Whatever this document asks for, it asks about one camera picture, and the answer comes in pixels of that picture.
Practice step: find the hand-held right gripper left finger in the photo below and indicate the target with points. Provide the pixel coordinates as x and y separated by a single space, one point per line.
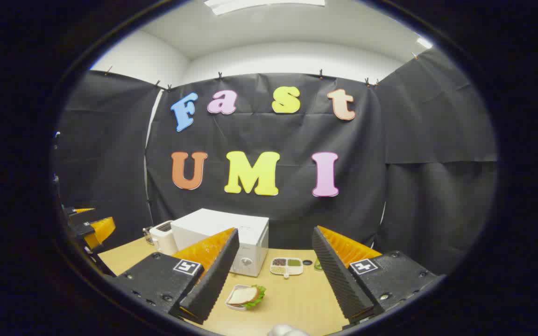
213 284

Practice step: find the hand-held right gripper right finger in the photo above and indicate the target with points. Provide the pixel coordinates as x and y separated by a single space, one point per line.
339 280

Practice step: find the white toaster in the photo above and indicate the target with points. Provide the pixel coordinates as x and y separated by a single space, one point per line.
162 240

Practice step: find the white sectioned grain dish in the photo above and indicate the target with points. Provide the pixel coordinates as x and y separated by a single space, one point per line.
286 271

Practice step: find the small ceiling light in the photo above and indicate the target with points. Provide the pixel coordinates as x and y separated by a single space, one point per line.
424 43

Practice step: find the white rectangular tray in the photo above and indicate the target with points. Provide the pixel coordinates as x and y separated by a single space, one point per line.
232 306

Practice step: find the sandwich with lettuce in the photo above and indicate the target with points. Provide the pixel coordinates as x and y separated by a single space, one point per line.
243 295

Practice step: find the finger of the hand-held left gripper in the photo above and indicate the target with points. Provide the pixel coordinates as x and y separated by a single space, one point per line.
82 210
98 231

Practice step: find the white microwave oven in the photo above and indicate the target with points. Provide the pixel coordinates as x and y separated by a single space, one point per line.
222 221

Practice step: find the black backdrop cloth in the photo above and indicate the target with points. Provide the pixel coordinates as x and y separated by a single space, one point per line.
371 186

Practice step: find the green drink bottle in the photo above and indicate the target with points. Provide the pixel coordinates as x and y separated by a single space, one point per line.
318 266

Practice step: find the long ceiling light panel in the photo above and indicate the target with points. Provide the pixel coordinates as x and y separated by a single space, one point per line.
250 5

